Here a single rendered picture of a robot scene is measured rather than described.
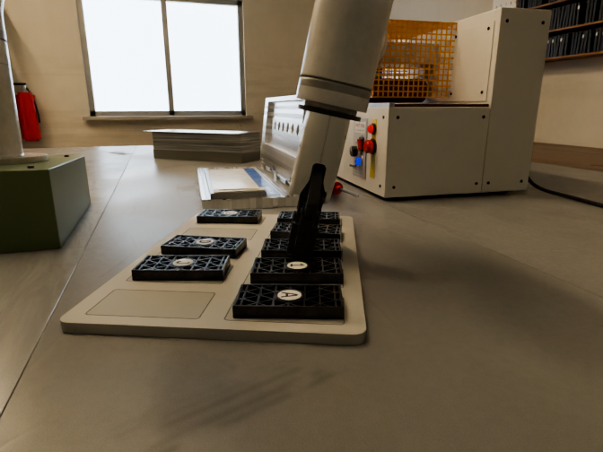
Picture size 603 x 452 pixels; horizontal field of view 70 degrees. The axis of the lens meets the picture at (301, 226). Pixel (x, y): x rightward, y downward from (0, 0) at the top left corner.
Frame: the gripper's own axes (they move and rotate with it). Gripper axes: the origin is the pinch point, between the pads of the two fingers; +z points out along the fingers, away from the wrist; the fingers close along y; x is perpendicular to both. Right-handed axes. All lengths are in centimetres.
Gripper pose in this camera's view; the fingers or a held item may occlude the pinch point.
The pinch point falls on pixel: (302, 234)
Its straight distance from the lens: 54.4
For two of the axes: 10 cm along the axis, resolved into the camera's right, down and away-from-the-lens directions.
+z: -2.1, 9.4, 2.6
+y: -0.2, 2.7, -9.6
